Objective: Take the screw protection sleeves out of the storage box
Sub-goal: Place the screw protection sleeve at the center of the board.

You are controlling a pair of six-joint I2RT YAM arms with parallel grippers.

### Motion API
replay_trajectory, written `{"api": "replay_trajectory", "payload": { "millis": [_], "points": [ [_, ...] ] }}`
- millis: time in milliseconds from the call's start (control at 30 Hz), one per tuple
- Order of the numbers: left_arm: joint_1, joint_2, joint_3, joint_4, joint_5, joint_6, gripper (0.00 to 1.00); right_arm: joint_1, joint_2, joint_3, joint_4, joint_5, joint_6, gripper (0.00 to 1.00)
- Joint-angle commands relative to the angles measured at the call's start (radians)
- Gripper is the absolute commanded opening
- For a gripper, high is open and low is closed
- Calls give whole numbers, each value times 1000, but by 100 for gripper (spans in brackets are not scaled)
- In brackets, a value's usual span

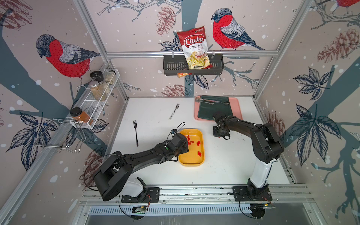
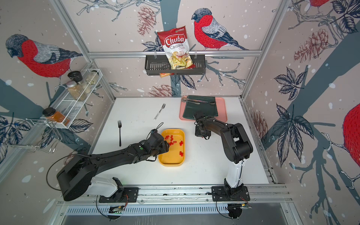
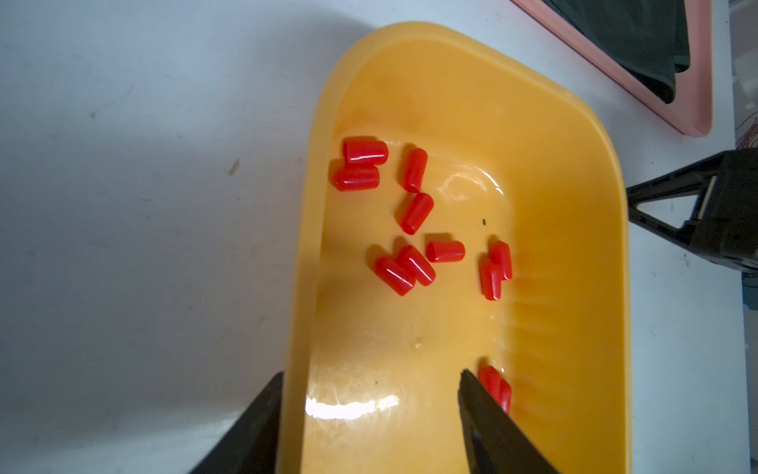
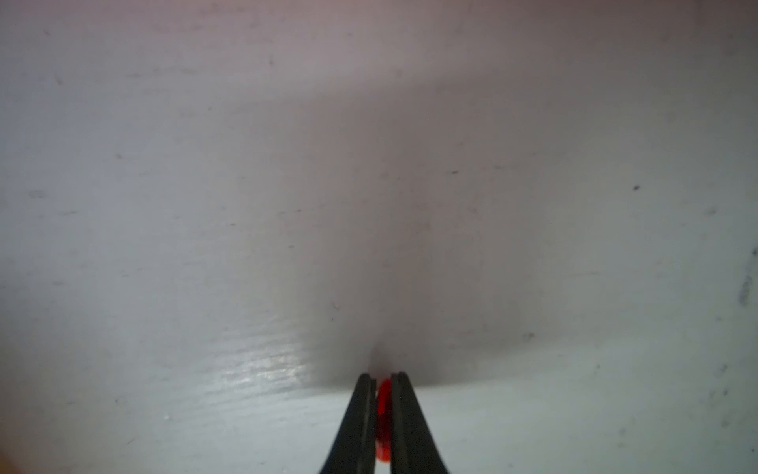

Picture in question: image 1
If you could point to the silver lid spice jar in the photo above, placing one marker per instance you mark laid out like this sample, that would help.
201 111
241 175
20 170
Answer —
98 91

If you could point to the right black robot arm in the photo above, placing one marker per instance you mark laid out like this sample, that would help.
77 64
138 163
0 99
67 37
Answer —
266 143

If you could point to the small snack packet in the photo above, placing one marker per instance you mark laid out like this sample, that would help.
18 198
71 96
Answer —
179 75

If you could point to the white wire spice rack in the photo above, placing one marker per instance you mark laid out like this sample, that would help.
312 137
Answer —
95 108

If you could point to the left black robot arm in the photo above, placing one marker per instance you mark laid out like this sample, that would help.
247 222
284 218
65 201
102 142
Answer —
112 176

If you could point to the silver fork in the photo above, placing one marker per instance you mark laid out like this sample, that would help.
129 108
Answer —
177 106

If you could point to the dark green cloth napkin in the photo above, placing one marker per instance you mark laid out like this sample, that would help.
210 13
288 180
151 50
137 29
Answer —
206 111

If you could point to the iridescent metal spoon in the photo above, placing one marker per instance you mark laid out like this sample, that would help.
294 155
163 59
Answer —
220 102

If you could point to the chrome wire holder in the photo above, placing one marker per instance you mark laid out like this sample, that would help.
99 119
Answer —
72 142

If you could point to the red cassava chips bag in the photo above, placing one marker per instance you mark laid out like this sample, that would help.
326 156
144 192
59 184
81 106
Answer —
194 46

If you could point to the black lid spice jar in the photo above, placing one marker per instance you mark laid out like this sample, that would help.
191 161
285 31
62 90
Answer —
98 76

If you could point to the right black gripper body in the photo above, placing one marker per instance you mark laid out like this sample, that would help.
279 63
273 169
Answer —
217 132

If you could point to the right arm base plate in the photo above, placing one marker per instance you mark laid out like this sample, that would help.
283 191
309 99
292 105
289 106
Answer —
251 194

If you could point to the yellow plastic storage box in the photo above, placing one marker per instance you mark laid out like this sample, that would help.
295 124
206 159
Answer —
191 159

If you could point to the pink plastic tray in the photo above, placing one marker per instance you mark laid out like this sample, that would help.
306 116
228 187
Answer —
234 104

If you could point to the orange spice jar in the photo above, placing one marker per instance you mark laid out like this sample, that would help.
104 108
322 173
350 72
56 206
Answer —
81 116

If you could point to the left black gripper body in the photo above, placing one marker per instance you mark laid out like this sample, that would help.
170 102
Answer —
184 149

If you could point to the black wall basket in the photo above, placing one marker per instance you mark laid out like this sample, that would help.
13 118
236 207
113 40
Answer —
174 65

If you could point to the black fork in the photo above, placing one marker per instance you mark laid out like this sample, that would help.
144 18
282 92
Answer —
135 127

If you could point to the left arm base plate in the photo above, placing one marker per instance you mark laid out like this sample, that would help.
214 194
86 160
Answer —
148 195

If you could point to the clear spice jar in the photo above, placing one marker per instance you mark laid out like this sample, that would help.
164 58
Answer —
110 77

